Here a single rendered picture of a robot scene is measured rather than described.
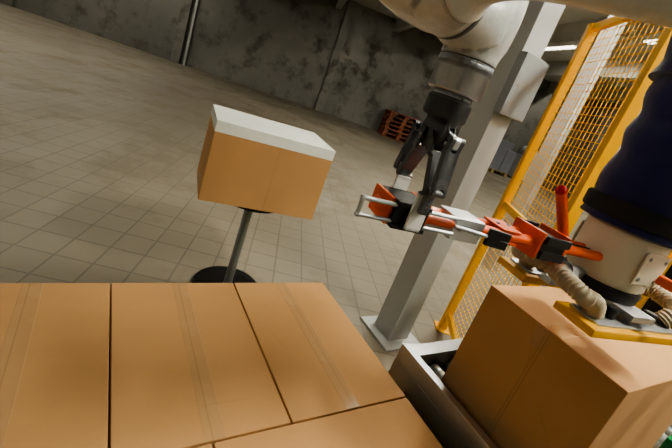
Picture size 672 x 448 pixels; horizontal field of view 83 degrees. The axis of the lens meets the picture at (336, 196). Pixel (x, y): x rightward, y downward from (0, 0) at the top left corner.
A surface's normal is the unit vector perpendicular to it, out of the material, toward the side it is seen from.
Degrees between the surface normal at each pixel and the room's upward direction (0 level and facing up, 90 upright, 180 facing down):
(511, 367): 90
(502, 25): 95
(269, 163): 90
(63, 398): 0
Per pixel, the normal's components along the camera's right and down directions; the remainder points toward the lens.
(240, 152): 0.33, 0.39
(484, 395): -0.84, -0.14
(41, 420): 0.33, -0.90
